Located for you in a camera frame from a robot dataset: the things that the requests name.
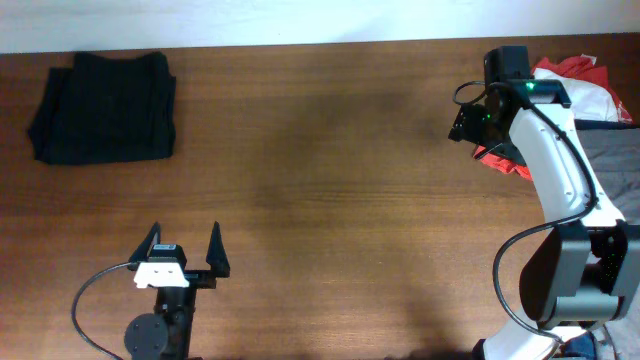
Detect blue jeans garment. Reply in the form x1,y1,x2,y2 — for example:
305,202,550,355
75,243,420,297
562,333,597,360

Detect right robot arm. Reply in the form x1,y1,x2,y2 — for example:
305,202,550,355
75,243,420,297
450,79,639,359

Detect black shorts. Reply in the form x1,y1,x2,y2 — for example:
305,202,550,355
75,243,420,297
27,52,177,165

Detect dark navy garment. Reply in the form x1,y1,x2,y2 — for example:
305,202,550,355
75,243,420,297
575,119,639,131

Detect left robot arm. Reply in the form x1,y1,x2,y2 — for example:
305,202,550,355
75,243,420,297
124,223,230,360

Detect white garment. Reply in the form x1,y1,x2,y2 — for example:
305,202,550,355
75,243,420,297
533,68,620,122

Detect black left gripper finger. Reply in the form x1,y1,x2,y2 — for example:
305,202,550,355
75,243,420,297
129,222,161,263
206,222,230,278

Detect red garment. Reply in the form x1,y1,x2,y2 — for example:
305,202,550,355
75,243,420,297
472,54,634,182

